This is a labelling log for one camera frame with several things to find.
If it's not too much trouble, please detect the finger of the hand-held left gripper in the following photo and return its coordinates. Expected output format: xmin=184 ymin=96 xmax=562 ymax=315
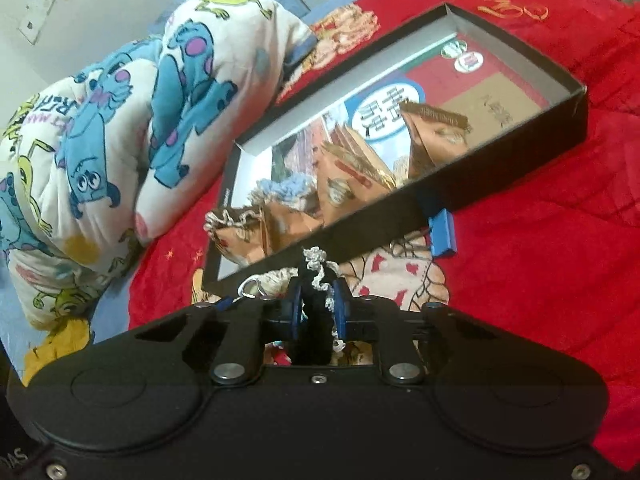
xmin=419 ymin=191 xmax=459 ymax=259

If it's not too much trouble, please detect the brown triangular snack packet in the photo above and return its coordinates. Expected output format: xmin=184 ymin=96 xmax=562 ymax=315
xmin=317 ymin=142 xmax=397 ymax=227
xmin=209 ymin=201 xmax=323 ymax=267
xmin=404 ymin=101 xmax=472 ymax=177

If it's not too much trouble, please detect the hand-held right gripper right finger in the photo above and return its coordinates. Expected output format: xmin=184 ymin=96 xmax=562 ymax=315
xmin=332 ymin=279 xmax=502 ymax=387

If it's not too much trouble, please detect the red printed blanket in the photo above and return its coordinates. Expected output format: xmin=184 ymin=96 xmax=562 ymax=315
xmin=124 ymin=0 xmax=640 ymax=472

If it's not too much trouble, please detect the blue crochet piece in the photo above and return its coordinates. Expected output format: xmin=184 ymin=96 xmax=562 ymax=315
xmin=256 ymin=177 xmax=322 ymax=212

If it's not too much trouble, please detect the white crochet keychain metal ring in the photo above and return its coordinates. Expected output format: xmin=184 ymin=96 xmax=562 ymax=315
xmin=237 ymin=267 xmax=297 ymax=302

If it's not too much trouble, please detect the white crochet piece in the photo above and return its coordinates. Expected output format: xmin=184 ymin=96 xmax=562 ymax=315
xmin=204 ymin=207 xmax=262 ymax=234

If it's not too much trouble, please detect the cartoon monster printed blanket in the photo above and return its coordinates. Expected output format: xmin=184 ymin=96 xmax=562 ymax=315
xmin=0 ymin=0 xmax=322 ymax=332

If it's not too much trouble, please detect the white wall socket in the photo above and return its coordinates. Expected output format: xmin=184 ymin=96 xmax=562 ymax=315
xmin=19 ymin=0 xmax=55 ymax=44

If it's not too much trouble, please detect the illustrated book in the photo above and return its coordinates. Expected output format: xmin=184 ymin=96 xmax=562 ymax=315
xmin=239 ymin=32 xmax=552 ymax=222

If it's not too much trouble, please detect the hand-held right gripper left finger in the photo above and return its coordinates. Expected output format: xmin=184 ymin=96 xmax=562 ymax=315
xmin=134 ymin=280 xmax=304 ymax=387

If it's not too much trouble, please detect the black shallow cardboard box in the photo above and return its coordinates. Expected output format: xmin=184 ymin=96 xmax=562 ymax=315
xmin=202 ymin=2 xmax=589 ymax=294

